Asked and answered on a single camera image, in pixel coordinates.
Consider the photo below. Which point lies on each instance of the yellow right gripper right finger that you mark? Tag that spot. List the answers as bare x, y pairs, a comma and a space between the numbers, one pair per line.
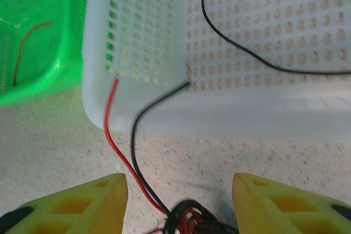
288, 212

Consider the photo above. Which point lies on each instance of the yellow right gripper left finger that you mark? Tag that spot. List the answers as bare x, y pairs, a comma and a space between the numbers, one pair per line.
68, 212

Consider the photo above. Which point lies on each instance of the white plastic basket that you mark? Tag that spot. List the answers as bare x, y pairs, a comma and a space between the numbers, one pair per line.
219, 108

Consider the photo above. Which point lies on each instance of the green plastic basket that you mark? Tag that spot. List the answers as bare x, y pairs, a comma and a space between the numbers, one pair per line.
68, 53

